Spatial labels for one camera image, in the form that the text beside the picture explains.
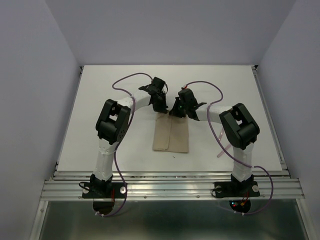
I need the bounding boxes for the pink handled knife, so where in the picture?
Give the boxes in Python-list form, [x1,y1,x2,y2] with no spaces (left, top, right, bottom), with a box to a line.
[218,127,225,142]

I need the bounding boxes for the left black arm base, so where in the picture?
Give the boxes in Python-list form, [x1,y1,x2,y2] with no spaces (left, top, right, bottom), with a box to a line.
[78,174,127,200]

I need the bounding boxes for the beige cloth napkin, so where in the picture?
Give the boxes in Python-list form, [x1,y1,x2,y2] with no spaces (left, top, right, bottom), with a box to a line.
[152,113,189,154]

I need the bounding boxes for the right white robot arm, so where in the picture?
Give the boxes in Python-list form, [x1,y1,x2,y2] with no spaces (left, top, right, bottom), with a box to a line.
[169,88,260,195]

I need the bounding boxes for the aluminium front rail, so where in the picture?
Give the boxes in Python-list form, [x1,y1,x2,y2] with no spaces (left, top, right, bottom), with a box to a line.
[30,167,317,240]

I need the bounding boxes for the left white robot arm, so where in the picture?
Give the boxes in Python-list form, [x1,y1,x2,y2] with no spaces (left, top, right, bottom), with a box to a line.
[90,77,168,197]

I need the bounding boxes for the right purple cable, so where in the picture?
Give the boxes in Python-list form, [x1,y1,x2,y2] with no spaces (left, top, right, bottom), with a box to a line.
[183,81,274,217]

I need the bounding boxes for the pink handled fork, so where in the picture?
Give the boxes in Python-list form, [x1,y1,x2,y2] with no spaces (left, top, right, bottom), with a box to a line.
[217,144,232,158]

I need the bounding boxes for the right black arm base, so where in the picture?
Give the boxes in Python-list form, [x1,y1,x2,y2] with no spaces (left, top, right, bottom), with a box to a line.
[211,174,260,199]

